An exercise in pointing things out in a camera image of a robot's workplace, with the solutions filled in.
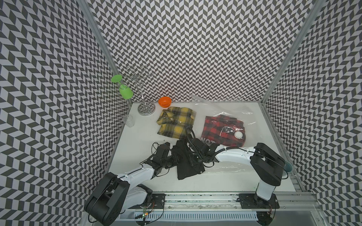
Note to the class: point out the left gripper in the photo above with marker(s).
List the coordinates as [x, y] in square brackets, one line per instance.
[175, 161]

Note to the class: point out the red black plaid shirt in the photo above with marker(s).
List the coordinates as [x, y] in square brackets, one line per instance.
[224, 130]

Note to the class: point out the yellow plaid shirt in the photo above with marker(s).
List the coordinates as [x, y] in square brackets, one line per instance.
[174, 122]

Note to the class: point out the clear plastic vacuum bag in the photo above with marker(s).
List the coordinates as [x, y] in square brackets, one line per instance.
[248, 112]

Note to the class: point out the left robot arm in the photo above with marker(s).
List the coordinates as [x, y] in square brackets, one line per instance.
[115, 194]

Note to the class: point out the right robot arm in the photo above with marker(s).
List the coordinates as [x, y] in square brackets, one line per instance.
[268, 165]

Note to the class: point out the chrome glass holder stand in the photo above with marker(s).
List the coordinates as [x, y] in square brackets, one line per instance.
[138, 76]

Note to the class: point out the clear glass cup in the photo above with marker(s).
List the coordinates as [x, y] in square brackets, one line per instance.
[129, 120]

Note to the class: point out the orange bowl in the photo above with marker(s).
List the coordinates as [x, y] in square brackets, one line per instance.
[165, 102]

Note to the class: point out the green plastic wine glass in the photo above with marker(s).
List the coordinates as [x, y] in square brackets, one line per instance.
[124, 90]

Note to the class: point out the teal mug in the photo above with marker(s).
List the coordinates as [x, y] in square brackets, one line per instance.
[288, 167]

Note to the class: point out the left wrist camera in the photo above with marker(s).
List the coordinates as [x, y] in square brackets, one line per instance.
[162, 152]

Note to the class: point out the aluminium front rail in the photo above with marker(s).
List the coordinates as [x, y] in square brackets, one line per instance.
[210, 201]

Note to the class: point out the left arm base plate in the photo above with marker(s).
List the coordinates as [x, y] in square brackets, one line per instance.
[156, 201]

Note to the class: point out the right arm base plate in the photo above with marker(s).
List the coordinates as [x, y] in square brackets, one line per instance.
[252, 201]

